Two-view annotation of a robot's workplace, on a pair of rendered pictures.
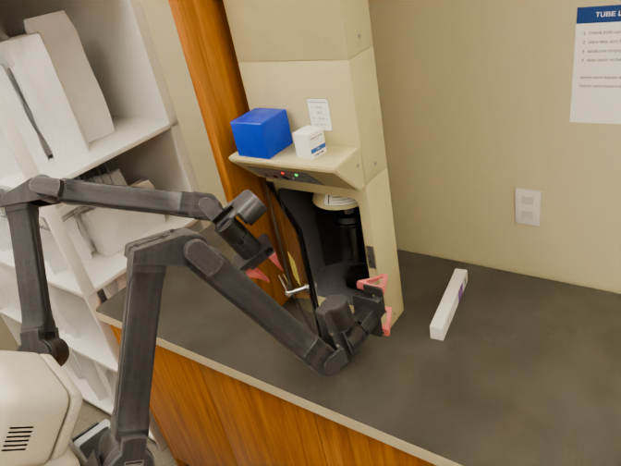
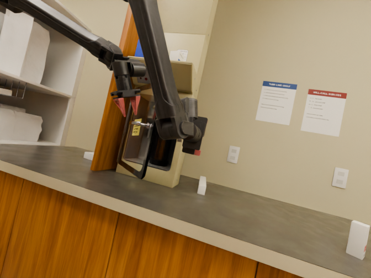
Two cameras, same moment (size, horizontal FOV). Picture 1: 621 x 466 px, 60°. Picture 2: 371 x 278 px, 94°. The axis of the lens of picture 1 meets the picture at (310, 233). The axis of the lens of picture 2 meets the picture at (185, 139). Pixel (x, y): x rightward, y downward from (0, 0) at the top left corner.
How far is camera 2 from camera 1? 93 cm
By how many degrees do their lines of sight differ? 41
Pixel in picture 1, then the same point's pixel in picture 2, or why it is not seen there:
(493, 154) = (223, 129)
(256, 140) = not seen: hidden behind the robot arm
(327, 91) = (189, 47)
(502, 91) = (232, 105)
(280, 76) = (168, 38)
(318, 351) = (180, 111)
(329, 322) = (187, 105)
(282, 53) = (173, 29)
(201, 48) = not seen: hidden behind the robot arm
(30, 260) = not seen: outside the picture
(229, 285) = (151, 7)
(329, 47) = (198, 28)
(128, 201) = (62, 19)
